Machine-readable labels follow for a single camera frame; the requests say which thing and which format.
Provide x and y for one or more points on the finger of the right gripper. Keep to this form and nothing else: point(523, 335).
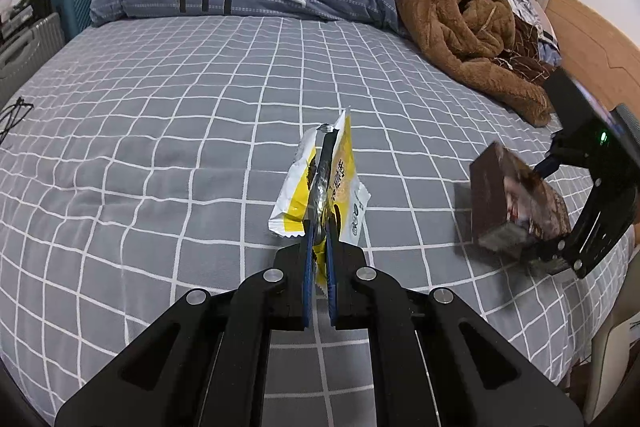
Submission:
point(609, 212)
point(545, 168)

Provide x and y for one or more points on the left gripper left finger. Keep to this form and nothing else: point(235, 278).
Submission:
point(203, 362)

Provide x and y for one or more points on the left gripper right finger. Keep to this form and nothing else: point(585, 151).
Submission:
point(435, 361)

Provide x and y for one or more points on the brown cookie box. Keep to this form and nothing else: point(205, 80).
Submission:
point(512, 207)

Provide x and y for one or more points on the yellow snack wrapper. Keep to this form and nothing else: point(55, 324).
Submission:
point(322, 183)

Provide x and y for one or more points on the wooden headboard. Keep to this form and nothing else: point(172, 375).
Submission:
point(597, 54)

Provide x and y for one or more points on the brown fleece blanket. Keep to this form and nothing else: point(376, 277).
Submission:
point(485, 46)

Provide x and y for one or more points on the grey checked bed sheet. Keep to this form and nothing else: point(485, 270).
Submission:
point(155, 150)

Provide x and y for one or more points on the grey suitcase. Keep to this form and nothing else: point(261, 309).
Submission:
point(26, 54)

